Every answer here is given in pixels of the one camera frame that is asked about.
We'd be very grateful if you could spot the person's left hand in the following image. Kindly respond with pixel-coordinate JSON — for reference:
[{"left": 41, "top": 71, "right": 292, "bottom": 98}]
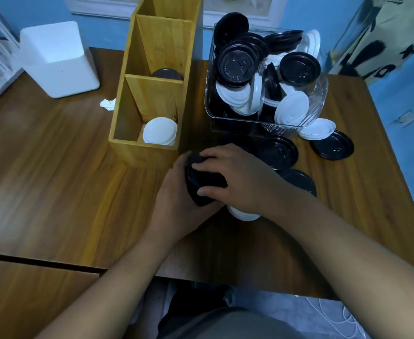
[{"left": 150, "top": 151, "right": 227, "bottom": 244}]

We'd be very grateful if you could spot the white domed cup lid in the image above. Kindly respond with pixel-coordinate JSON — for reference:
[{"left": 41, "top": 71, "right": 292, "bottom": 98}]
[{"left": 227, "top": 204, "right": 261, "bottom": 222}]

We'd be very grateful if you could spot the pile of black and white cup lids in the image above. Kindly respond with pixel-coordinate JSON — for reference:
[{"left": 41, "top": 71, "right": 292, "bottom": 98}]
[{"left": 205, "top": 12, "right": 355, "bottom": 170}]

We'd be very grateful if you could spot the white cable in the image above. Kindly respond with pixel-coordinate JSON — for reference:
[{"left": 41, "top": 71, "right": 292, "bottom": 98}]
[{"left": 295, "top": 294, "right": 363, "bottom": 339}]

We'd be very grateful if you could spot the white window frame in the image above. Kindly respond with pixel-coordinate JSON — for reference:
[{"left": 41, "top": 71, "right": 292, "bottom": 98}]
[{"left": 64, "top": 0, "right": 289, "bottom": 29}]

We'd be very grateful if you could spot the grey shirt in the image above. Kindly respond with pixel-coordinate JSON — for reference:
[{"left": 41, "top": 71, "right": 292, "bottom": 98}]
[{"left": 157, "top": 307, "right": 306, "bottom": 339}]

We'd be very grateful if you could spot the cream tote bag black print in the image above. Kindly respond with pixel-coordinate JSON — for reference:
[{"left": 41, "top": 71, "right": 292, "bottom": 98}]
[{"left": 328, "top": 0, "right": 414, "bottom": 85}]

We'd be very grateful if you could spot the clear plastic container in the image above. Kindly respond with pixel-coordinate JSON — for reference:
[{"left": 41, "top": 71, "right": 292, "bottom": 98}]
[{"left": 204, "top": 28, "right": 329, "bottom": 133}]

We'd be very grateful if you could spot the dark shoe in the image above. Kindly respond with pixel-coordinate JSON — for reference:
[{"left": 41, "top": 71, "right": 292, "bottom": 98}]
[{"left": 222, "top": 285, "right": 236, "bottom": 307}]

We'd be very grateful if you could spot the person's right forearm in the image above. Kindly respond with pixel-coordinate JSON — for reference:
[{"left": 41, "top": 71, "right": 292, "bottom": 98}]
[{"left": 281, "top": 194, "right": 414, "bottom": 339}]

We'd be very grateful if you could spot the short stack of black lids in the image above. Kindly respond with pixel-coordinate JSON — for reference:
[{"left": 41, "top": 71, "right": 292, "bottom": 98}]
[{"left": 279, "top": 168, "right": 317, "bottom": 194}]

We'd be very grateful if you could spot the person's left forearm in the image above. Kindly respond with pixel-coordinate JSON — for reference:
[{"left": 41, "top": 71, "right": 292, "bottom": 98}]
[{"left": 34, "top": 233, "right": 179, "bottom": 339}]

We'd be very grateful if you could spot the person's right hand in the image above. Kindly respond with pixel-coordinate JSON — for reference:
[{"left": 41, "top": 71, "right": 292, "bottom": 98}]
[{"left": 191, "top": 143, "right": 317, "bottom": 218}]

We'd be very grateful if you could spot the white wall socket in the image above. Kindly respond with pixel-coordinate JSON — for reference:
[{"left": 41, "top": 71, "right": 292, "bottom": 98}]
[{"left": 392, "top": 110, "right": 414, "bottom": 128}]

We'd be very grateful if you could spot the white foam box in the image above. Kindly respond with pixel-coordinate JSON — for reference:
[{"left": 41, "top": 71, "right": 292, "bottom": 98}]
[{"left": 18, "top": 21, "right": 100, "bottom": 99}]

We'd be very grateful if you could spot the wooden three-compartment organizer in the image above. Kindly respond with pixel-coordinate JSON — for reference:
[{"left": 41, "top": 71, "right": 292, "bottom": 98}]
[{"left": 109, "top": 0, "right": 204, "bottom": 169}]

